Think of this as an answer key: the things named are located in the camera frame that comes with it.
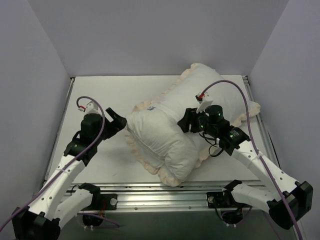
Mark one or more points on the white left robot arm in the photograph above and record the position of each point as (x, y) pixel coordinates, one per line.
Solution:
(47, 214)

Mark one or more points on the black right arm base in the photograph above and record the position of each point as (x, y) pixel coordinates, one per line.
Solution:
(230, 212)

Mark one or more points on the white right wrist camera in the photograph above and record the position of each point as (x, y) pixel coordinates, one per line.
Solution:
(204, 100)

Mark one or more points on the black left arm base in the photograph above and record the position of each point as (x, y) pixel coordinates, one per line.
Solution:
(100, 202)

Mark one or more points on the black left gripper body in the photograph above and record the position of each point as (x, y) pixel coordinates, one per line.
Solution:
(110, 125)

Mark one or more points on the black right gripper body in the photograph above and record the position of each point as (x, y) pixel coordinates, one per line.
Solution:
(190, 119)

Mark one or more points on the grey and cream pillowcase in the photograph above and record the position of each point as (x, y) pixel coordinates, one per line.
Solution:
(182, 95)

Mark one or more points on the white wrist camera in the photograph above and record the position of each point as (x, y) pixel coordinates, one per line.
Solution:
(204, 100)
(90, 108)

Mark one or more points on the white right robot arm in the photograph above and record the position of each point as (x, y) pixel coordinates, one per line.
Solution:
(286, 200)

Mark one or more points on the white pillow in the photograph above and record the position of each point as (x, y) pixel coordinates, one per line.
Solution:
(171, 151)

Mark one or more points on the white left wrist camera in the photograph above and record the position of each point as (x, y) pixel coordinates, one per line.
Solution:
(90, 108)

